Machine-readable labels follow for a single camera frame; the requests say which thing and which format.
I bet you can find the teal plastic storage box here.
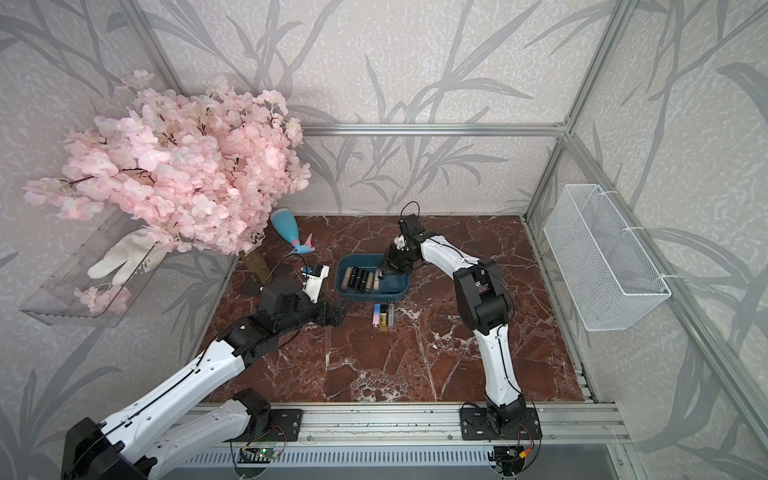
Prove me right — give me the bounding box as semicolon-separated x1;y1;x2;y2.
334;253;410;303

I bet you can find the green circuit board left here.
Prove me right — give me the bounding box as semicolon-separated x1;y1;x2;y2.
237;446;284;465

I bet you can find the white fabric glove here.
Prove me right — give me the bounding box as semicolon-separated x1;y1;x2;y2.
87;227;167;286

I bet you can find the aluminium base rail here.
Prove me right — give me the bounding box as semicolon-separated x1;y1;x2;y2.
185;402;643;479

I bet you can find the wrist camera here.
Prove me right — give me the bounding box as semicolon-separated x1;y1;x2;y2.
398;214;425;242
302;264;330;303

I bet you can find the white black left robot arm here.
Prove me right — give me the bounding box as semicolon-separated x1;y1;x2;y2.
61;279;345;479

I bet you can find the blue pink lipstick tube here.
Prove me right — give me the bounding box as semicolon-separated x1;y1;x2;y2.
372;303;381;328

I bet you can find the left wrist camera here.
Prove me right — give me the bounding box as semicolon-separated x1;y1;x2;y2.
302;264;330;303

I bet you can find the gold black lipstick tube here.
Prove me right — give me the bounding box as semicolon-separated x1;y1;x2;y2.
378;303;389;331

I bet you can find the brown artificial tree trunk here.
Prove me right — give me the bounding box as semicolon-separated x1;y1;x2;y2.
241;249;271;286

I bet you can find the beige nude lipstick tube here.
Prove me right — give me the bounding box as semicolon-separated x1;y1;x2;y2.
340;267;354;291

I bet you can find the clear acrylic wall shelf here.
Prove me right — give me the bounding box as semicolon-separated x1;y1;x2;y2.
20;211;162;327

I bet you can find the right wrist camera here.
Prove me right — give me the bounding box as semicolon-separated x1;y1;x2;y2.
398;214;425;242

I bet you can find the white wire mesh basket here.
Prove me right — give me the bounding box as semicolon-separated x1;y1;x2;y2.
543;184;671;332

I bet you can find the dark square tree base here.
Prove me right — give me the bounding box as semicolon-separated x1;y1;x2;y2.
237;272;264;298

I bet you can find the pink cherry blossom tree crown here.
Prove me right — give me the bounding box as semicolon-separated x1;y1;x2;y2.
24;70;311;255

